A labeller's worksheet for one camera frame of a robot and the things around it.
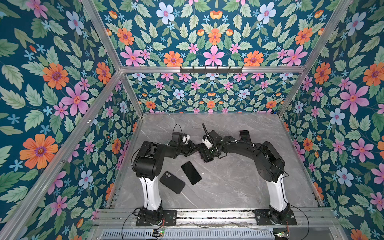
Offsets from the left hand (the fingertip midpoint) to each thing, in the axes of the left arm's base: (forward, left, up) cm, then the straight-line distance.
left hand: (201, 144), depth 95 cm
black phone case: (-20, +18, -7) cm, 28 cm away
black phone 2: (-16, +7, -5) cm, 19 cm away
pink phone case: (+9, -28, -6) cm, 30 cm away
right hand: (-5, -2, -5) cm, 7 cm away
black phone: (-11, -2, +5) cm, 12 cm away
